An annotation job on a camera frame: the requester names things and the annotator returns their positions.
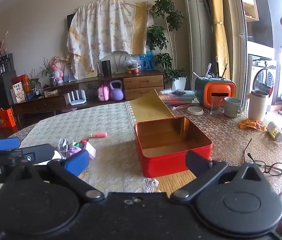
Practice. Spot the yellow white carton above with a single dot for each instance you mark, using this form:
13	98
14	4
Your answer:
51	93

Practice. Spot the purple kettlebell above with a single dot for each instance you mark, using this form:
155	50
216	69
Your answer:
116	92

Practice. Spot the washing machine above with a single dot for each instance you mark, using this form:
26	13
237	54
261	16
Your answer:
262	80

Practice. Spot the orange snack wrapper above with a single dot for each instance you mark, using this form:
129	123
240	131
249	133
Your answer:
252	125

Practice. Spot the white standing air conditioner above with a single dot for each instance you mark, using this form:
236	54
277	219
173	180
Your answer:
198	30

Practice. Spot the coffee machine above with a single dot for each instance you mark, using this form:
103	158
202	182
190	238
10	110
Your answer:
5	63

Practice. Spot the wall shelf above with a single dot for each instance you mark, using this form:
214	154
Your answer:
249	0

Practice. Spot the brown lace tablecloth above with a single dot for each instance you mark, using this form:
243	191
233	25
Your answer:
230	135

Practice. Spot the orange gift bag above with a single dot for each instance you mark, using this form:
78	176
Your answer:
5	118

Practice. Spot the white garlic toy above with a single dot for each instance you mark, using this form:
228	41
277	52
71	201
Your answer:
56	156

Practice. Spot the wooden TV cabinet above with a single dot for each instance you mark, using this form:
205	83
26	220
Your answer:
141	82

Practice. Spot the plastic bag of fruit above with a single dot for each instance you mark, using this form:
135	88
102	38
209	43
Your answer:
133	65

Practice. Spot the black eyeglasses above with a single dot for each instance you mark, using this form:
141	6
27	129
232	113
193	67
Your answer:
273	168

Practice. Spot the red tin box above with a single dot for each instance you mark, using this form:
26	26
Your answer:
171	162

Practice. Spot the green orange desk organizer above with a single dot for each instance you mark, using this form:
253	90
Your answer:
216	90

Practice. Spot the white kettle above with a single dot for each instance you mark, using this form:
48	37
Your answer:
257	105

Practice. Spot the white pen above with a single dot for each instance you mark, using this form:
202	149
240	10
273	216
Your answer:
209	70

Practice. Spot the green potted plant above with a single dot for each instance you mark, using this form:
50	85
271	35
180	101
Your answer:
48	70

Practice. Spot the glass tumbler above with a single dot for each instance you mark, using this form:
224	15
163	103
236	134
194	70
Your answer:
216	106

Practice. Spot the green small toy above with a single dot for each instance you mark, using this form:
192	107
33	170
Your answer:
76	144

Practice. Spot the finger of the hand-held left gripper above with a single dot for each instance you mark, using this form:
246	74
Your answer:
5	143
31	155

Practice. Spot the black cabinet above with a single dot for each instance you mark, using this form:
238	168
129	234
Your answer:
2	90

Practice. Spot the tall potted tree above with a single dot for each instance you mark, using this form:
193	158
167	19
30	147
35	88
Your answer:
164	30

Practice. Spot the white round coaster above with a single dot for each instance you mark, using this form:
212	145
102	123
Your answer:
195	110

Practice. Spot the pink toy suitcase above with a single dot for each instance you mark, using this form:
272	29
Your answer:
104	93

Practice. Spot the black speaker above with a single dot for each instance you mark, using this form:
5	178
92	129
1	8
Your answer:
106	67

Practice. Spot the purple hexagonal toy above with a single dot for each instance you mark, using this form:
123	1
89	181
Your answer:
74	152

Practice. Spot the white router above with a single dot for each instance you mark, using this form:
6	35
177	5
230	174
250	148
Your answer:
76	100

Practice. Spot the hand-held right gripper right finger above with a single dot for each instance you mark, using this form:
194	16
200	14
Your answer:
197	161

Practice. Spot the white plastic clip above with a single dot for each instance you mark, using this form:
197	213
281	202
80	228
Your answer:
62	146

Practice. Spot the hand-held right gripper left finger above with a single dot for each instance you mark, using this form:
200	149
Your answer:
77	162

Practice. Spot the blue picture box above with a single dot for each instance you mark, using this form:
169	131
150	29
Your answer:
146	61

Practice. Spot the pink box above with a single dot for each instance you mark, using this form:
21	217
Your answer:
90	150

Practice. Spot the white pill bottle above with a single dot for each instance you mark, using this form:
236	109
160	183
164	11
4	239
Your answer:
275	132

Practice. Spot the small potted plant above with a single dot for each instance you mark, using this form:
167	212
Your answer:
34	81

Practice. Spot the yellow wood-grain mat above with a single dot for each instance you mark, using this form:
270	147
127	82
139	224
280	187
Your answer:
148	110

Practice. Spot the red snack packet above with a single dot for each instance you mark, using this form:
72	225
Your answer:
84	141

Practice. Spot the white snack box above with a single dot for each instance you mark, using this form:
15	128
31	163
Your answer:
19	93

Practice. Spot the pink tube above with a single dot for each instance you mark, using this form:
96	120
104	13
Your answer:
98	135

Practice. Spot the beige woven table mat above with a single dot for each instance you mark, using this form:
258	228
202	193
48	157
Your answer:
81	120

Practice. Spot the pink plush doll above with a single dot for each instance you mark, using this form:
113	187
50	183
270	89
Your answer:
58	68

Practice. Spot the brown brush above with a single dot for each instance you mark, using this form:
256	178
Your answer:
225	70

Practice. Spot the black pen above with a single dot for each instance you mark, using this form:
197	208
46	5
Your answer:
217	66

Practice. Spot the yellow curtain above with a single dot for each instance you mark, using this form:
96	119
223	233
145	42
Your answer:
219	30

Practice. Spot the pale green mug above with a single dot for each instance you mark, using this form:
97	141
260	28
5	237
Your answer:
232	107

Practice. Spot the floral draped cloth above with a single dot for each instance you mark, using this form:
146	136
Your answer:
106	30

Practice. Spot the orange packet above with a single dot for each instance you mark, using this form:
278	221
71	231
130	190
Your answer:
25	83

